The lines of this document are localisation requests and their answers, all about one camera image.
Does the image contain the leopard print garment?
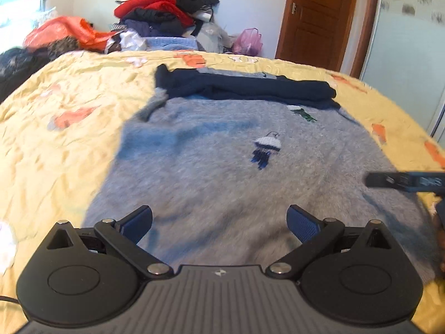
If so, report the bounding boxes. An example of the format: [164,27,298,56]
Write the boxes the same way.
[47,36,80,60]

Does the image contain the dark floral garment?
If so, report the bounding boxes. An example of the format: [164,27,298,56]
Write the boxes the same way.
[0,48,51,103]

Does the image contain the light blue knit garment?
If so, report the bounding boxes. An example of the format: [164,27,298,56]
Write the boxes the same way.
[145,37,198,51]

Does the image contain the orange plastic bag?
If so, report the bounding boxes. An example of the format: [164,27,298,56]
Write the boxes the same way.
[23,16,115,51]

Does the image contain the brown wooden door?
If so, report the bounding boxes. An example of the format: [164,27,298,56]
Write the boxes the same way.
[275,0,356,71]

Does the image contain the white crumpled cloth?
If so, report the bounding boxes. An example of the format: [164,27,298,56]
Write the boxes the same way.
[104,30,148,53]

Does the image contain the navy dark clothes in pile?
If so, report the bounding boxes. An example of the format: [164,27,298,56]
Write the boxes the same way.
[120,8,185,37]

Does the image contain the yellow carrot print quilt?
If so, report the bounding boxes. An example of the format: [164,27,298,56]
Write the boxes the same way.
[0,50,445,334]

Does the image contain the grey sequin sweater navy sleeves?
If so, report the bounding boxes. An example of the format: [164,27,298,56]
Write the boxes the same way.
[84,65,440,281]

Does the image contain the red garment on pile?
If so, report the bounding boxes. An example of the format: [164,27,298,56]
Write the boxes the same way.
[114,0,194,27]

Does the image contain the grey plastic bag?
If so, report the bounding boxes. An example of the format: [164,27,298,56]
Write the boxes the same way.
[195,22,233,53]

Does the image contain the pink plastic bag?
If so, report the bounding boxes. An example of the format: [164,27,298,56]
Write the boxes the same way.
[232,28,263,57]

